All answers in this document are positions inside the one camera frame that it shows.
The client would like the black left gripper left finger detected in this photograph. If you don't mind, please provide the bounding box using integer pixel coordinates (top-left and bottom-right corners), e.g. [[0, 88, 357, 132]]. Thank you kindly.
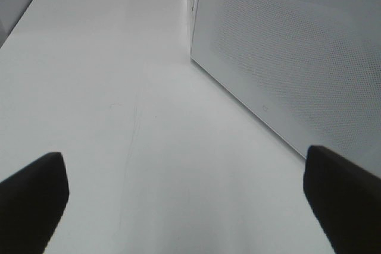
[[1, 152, 70, 253]]

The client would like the white microwave door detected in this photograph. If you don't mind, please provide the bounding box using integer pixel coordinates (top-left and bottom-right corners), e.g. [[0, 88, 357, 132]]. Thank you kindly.
[[191, 0, 380, 175]]

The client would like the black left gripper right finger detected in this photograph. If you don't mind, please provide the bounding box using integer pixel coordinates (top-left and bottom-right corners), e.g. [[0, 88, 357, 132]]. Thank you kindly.
[[303, 146, 380, 253]]

